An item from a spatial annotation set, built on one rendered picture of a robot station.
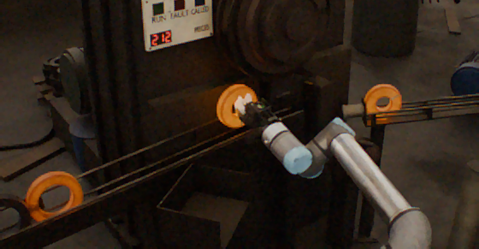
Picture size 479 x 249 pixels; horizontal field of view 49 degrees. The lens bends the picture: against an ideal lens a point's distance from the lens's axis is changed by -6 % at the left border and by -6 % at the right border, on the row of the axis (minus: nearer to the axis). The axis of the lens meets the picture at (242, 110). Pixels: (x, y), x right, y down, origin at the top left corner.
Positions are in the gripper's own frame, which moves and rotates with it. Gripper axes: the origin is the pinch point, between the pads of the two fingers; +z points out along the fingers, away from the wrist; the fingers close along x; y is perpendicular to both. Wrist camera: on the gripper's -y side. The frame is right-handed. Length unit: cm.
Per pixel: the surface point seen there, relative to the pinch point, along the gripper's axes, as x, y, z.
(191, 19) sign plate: 10.3, 24.8, 20.2
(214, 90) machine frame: 3.9, -0.5, 9.3
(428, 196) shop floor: -114, -77, -35
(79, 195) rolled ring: 62, -16, -4
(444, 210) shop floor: -111, -73, -48
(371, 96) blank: -59, -6, -14
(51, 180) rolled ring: 70, -8, -1
